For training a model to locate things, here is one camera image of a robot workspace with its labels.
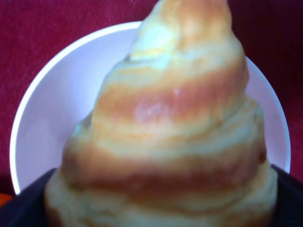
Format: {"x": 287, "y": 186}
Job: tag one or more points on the red tablecloth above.
{"x": 33, "y": 31}

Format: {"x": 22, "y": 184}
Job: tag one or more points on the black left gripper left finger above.
{"x": 35, "y": 206}

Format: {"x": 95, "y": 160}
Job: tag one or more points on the golden brown croissant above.
{"x": 163, "y": 201}

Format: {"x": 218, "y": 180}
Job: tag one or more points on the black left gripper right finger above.
{"x": 289, "y": 207}

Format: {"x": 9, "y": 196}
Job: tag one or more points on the large pink bowl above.
{"x": 59, "y": 106}

